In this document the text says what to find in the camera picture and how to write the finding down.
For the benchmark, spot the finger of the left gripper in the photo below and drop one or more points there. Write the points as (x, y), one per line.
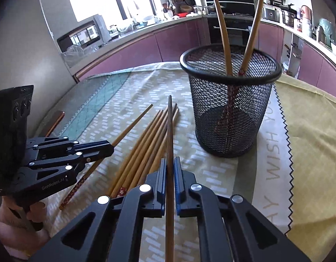
(50, 147)
(56, 170)

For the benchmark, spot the patterned beige tablecloth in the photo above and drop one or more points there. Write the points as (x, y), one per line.
(101, 107)

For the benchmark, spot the yellow-green table cloth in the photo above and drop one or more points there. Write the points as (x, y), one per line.
(311, 122)

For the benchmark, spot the built-in black oven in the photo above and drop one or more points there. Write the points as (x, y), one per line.
(238, 16)

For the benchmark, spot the bamboo chopstick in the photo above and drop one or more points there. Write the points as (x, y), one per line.
(119, 190)
(225, 39)
(131, 155)
(251, 40)
(147, 153)

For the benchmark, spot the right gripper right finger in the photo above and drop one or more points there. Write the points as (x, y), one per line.
(230, 229)

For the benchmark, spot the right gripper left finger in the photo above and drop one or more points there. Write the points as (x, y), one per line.
(109, 229)

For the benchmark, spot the dark brown chopstick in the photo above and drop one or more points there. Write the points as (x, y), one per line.
(169, 206)

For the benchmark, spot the left hand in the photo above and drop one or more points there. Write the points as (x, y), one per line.
(20, 242)

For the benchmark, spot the purple kitchen cabinets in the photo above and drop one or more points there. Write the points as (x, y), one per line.
(166, 42)

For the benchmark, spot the white microwave oven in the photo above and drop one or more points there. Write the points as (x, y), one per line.
(92, 30)

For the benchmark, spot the black mesh utensil holder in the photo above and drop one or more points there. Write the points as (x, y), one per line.
(228, 109)

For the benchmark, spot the black left camera box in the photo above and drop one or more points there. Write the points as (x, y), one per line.
(15, 106)

